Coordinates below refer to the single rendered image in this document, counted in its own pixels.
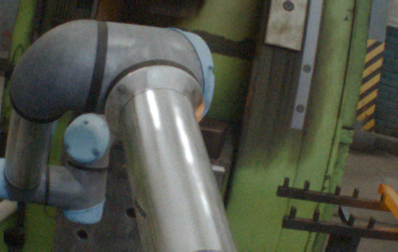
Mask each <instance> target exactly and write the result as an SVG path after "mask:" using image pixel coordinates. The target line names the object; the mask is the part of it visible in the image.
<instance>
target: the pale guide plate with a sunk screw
mask: <svg viewBox="0 0 398 252"><path fill-rule="evenodd" d="M307 2H308V0H271V1H270V11H269V15H268V22H267V26H266V37H265V41H264V43H266V44H271V45H278V46H279V47H282V48H287V49H294V50H301V40H302V36H303V29H304V25H305V24H304V22H305V12H306V9H307V6H306V5H307Z"/></svg>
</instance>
